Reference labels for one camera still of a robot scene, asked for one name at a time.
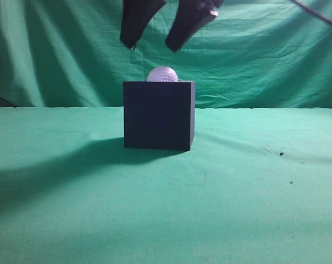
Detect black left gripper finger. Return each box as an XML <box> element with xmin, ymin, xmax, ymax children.
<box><xmin>165</xmin><ymin>0</ymin><xmax>219</xmax><ymax>52</ymax></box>

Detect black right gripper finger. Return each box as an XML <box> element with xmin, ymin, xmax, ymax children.
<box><xmin>120</xmin><ymin>0</ymin><xmax>167</xmax><ymax>49</ymax></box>

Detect dark blue cube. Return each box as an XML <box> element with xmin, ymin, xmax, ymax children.
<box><xmin>123</xmin><ymin>81</ymin><xmax>196</xmax><ymax>151</ymax></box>

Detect dark cable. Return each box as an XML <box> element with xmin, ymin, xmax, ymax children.
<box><xmin>291</xmin><ymin>0</ymin><xmax>332</xmax><ymax>30</ymax></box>

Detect green cloth backdrop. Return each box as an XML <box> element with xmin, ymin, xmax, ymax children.
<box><xmin>0</xmin><ymin>1</ymin><xmax>332</xmax><ymax>263</ymax></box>

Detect white golf ball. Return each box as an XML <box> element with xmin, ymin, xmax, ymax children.
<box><xmin>147</xmin><ymin>66</ymin><xmax>179</xmax><ymax>82</ymax></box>

